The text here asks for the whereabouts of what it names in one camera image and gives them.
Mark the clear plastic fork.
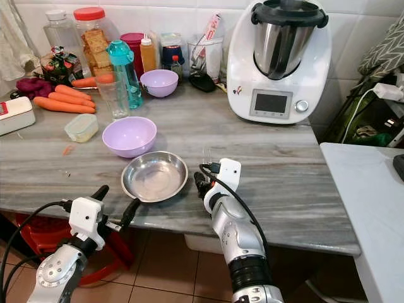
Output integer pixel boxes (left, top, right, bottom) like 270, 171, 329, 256
201, 146, 213, 172

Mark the stainless steel plate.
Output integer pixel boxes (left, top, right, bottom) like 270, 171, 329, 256
121, 150, 189, 204

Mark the white bin under counter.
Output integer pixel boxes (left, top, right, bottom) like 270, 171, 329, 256
184, 233, 234, 255

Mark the large purple bowl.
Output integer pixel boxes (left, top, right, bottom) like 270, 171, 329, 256
102, 116, 158, 159

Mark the small pale lidded container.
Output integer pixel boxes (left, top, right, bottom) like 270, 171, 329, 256
64, 113, 100, 143

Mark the red plastic stool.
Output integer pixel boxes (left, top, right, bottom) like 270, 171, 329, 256
5, 211, 141, 286

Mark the clear drinking glass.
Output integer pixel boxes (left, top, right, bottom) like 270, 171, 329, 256
98, 74, 131, 120

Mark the longest orange carrot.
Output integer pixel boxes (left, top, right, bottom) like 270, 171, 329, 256
32, 95, 96, 115

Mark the small black object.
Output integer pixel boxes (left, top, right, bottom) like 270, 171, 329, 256
187, 71, 218, 93

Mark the small purple bowl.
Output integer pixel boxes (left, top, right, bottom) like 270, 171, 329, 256
139, 69, 180, 99

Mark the white box with red label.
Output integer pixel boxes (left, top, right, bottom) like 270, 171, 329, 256
0, 96, 37, 136

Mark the small red-capped bottle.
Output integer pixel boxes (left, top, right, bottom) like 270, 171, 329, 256
170, 54, 183, 80

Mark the clear utensil container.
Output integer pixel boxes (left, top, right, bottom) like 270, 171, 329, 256
187, 36, 225, 81

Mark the dark printed food bag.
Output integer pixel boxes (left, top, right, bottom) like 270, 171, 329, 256
39, 47, 83, 86

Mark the yellow sauce bottle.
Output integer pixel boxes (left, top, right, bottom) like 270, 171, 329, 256
140, 34, 158, 73

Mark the dark blue jar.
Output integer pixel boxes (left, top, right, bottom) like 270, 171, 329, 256
159, 32, 186, 69

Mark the white kitchen cooking machine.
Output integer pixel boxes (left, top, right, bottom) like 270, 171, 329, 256
226, 0, 333, 125

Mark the teal water bottle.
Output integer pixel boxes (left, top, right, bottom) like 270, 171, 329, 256
107, 40, 141, 110

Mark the green bag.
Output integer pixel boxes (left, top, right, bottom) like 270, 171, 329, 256
322, 78, 404, 148

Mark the red-lidded cracker jar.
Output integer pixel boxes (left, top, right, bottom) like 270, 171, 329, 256
73, 6, 112, 78

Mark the maroon canister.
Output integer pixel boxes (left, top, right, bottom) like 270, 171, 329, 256
119, 32, 146, 80

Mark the red and white packet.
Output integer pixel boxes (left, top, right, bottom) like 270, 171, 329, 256
198, 12, 223, 52

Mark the white side table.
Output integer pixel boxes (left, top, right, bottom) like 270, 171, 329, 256
319, 141, 404, 303

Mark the clear plastic white-capped jar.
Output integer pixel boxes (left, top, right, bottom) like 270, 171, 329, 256
42, 9, 80, 59

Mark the black device on side table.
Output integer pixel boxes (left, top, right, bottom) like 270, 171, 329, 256
392, 153, 404, 185

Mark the white power adapter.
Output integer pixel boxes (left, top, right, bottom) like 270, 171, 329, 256
373, 82, 404, 103

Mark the grey patterned cloth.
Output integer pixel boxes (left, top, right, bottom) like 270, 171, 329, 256
357, 23, 404, 81

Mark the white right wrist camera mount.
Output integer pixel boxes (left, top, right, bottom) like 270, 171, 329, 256
217, 157, 242, 195

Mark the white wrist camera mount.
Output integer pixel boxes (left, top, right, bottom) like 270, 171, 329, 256
68, 196, 107, 251
217, 157, 242, 195

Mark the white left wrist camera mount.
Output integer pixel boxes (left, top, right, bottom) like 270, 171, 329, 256
68, 196, 107, 251

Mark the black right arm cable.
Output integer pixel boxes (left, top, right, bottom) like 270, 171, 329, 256
199, 162, 271, 256

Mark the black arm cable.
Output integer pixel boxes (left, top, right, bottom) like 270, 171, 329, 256
199, 162, 271, 256
0, 200, 74, 303

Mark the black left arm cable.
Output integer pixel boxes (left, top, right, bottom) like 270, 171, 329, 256
0, 200, 74, 303

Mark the white power cable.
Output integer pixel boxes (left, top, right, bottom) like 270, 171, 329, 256
340, 87, 381, 145

